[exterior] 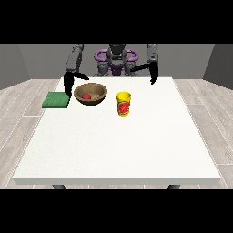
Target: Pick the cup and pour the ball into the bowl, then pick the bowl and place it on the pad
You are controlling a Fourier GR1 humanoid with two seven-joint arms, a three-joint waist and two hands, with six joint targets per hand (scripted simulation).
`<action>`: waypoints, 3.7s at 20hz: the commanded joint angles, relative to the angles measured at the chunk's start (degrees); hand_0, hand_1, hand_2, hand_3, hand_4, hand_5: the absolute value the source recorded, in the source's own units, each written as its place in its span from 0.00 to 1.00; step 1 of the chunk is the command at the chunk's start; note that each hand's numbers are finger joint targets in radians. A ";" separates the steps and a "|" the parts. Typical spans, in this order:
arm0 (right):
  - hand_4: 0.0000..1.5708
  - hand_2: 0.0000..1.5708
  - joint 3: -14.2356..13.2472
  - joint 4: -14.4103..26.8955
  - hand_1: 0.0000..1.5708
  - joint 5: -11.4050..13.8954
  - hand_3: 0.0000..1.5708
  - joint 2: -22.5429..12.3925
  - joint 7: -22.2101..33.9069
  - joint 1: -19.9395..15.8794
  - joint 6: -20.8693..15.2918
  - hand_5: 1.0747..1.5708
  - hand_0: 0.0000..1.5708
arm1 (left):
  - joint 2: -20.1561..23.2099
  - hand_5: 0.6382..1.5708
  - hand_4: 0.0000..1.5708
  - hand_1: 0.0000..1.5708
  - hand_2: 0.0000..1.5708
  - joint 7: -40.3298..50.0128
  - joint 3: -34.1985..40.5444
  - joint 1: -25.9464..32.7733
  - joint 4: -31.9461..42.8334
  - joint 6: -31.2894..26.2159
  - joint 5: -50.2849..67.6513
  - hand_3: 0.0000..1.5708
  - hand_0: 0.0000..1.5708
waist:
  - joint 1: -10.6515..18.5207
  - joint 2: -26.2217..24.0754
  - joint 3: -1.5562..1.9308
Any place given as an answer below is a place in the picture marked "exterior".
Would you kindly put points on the green square pad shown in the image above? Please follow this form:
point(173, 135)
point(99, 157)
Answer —
point(55, 100)

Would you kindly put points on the small red ball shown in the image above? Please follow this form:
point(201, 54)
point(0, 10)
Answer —
point(86, 96)

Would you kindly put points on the brown wooden bowl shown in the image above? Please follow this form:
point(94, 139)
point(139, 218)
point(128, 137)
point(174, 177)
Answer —
point(90, 94)

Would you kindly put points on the yellow cup with melon print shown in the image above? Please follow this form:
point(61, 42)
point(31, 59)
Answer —
point(123, 104)

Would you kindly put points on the grey robot trunk purple rings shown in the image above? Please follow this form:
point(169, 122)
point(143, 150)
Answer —
point(116, 60)

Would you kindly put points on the dark table leg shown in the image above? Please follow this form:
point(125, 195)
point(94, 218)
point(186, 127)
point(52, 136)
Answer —
point(174, 187)
point(58, 187)

